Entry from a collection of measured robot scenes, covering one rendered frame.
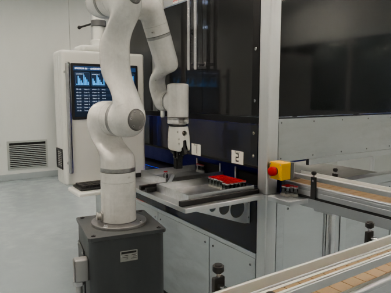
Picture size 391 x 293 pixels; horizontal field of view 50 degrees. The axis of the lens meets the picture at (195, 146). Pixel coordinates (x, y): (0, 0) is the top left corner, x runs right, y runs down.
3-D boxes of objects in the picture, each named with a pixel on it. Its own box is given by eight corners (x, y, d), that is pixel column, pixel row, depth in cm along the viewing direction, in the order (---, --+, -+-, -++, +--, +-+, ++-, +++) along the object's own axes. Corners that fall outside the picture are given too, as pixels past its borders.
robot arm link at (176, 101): (161, 117, 163) (178, 117, 157) (160, 83, 162) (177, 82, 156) (176, 116, 169) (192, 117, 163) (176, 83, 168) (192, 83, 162)
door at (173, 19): (159, 110, 253) (157, 11, 246) (202, 113, 214) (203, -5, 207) (157, 110, 252) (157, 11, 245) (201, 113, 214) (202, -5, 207)
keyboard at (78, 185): (138, 178, 250) (138, 174, 249) (149, 182, 238) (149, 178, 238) (73, 186, 228) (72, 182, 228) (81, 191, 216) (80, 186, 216)
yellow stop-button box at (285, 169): (281, 176, 178) (281, 159, 177) (294, 179, 172) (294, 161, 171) (268, 178, 173) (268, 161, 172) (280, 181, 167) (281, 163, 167)
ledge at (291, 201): (290, 195, 184) (290, 191, 184) (313, 202, 173) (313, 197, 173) (267, 200, 176) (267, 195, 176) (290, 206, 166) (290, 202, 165)
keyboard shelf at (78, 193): (135, 179, 260) (135, 175, 259) (156, 188, 237) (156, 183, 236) (63, 188, 235) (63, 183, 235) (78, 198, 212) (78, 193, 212)
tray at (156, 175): (195, 170, 236) (195, 164, 235) (223, 178, 214) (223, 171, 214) (141, 177, 217) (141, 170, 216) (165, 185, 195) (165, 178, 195)
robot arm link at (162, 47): (129, 40, 157) (153, 114, 169) (157, 36, 146) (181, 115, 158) (145, 34, 162) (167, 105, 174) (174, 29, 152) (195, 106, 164)
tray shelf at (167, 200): (189, 172, 240) (189, 169, 240) (277, 196, 182) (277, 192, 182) (112, 181, 213) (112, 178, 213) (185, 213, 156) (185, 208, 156)
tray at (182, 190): (217, 182, 203) (217, 175, 202) (253, 192, 181) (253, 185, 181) (156, 191, 184) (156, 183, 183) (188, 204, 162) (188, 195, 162)
